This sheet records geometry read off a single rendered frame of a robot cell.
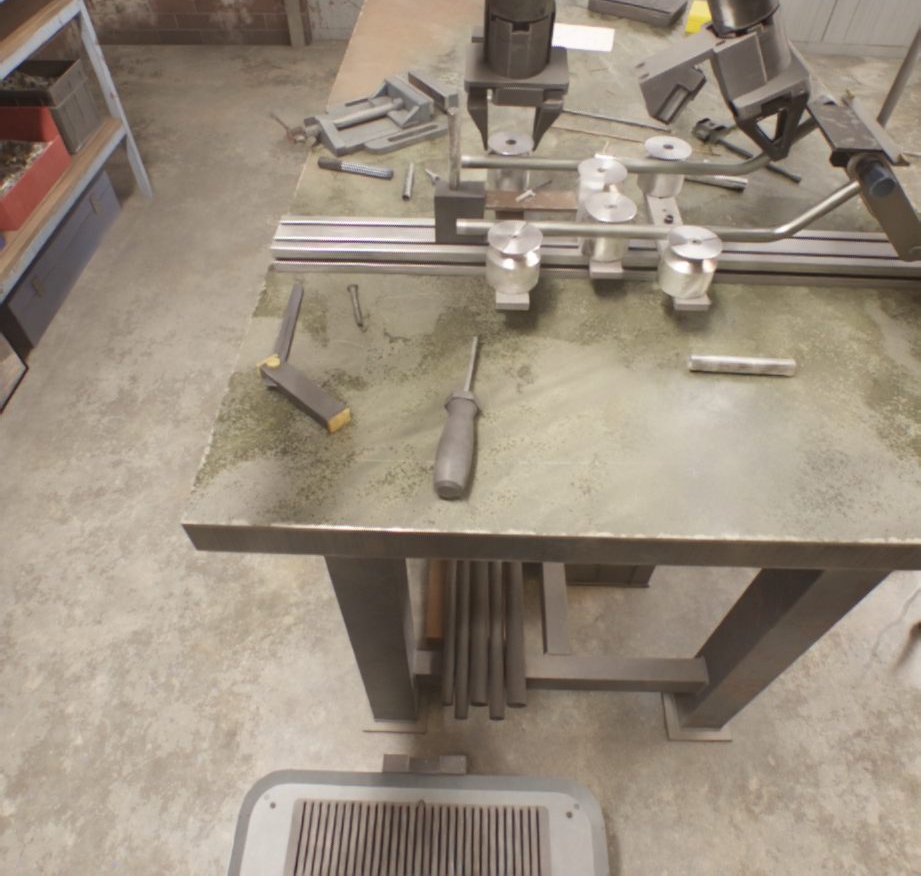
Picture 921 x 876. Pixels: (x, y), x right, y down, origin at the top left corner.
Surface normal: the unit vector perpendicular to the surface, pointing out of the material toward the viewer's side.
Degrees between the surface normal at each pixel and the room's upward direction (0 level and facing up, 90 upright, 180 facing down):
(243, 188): 0
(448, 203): 90
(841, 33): 90
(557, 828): 0
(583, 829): 0
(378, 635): 90
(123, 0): 90
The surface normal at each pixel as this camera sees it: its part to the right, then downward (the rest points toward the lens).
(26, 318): 1.00, 0.03
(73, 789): 0.01, -0.65
